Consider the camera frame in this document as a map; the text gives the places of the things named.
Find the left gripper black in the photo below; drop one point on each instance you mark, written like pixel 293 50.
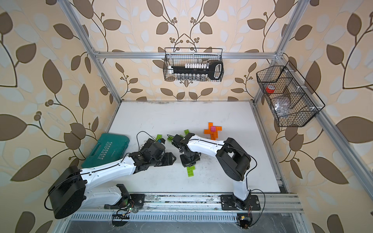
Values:
pixel 169 159

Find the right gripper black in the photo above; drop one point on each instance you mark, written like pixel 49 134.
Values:
pixel 186 163

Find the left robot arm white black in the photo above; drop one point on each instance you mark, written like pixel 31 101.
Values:
pixel 77 188

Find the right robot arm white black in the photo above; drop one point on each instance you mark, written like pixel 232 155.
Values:
pixel 233 159

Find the green brick upside down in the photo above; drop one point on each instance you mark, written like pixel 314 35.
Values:
pixel 192 168

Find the green plastic tool case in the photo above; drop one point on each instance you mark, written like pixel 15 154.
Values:
pixel 109 148

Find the socket set in basket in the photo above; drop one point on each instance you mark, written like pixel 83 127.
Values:
pixel 211 71

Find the clear plastic bag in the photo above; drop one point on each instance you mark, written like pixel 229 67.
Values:
pixel 282 106

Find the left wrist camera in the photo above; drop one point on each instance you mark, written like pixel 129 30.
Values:
pixel 162 141

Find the aluminium front rail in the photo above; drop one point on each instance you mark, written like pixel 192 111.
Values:
pixel 195 202

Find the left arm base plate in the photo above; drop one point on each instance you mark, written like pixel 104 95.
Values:
pixel 133 200

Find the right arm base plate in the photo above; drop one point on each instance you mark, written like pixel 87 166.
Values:
pixel 240 203

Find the back wire basket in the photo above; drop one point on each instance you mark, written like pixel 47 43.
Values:
pixel 180 56

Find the wire basket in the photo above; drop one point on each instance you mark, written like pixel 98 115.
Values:
pixel 305 102
pixel 180 56

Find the right wire basket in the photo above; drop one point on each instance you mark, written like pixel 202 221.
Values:
pixel 305 102

